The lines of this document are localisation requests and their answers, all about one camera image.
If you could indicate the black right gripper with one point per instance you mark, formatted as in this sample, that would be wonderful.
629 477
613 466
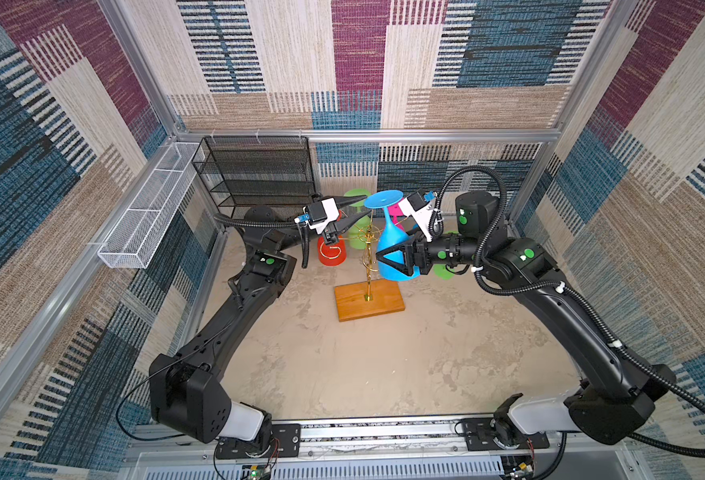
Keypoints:
420 248

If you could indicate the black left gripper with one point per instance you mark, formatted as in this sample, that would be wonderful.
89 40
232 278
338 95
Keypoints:
334 233

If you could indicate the blue wine glass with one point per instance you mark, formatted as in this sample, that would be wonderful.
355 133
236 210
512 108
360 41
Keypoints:
391 235

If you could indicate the red wine glass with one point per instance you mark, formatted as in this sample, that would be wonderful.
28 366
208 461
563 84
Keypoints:
331 255

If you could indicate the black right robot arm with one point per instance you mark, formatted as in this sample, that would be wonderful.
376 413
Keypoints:
616 396

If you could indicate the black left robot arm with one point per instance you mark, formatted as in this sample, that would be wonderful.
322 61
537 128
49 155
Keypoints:
185 390

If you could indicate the pink wine glass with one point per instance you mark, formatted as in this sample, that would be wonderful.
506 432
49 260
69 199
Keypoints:
396 215

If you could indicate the wooden rack base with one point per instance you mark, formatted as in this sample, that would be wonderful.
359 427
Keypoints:
351 305

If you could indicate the black mesh shelf rack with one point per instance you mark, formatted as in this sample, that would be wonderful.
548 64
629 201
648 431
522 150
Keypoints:
268 172

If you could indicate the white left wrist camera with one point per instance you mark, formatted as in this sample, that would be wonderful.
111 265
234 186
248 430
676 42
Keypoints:
318 215

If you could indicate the gold wire glass rack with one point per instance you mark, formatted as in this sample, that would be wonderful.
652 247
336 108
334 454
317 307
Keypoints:
369 239

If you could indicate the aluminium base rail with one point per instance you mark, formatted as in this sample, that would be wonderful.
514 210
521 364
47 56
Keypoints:
458 446

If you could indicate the white mesh wall basket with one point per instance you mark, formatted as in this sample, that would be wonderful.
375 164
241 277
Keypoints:
135 239

